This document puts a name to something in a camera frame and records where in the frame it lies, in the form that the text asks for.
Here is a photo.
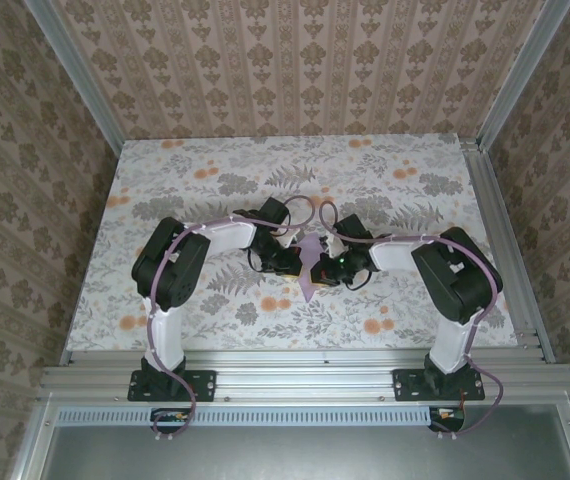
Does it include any light purple cloth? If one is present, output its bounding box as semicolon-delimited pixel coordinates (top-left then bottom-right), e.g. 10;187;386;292
298;232;327;304

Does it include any steel sheet panel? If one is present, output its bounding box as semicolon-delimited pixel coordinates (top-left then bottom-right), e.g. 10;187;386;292
39;424;570;480

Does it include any wide aluminium base beam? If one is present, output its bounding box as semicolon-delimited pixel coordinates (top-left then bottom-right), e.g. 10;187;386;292
37;364;570;404

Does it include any black power connector box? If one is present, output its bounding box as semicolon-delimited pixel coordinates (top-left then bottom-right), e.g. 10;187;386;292
150;407;192;435
428;406;466;434

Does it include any aluminium table edge rail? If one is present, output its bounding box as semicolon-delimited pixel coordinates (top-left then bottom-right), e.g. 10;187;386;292
62;348;556;367

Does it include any slotted grey cable duct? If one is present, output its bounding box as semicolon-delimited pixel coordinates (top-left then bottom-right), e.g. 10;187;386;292
57;405;570;427

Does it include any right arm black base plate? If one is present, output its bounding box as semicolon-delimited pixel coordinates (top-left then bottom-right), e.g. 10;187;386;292
393;368;486;403

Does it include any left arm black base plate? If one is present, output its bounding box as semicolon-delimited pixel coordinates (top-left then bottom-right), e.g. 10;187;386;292
128;368;217;403

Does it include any aluminium side rail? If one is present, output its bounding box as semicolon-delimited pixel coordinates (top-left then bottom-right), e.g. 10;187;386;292
459;139;559;365

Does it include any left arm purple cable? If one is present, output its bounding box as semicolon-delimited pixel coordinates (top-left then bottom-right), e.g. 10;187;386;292
145;194;317;444

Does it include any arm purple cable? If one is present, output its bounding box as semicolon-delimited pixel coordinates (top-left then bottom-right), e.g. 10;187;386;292
145;194;317;444
318;199;505;441

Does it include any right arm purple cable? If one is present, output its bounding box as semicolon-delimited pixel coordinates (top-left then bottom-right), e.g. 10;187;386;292
318;199;505;441

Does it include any aluminium corner post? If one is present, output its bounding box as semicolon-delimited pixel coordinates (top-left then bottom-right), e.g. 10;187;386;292
23;0;126;157
475;0;570;154

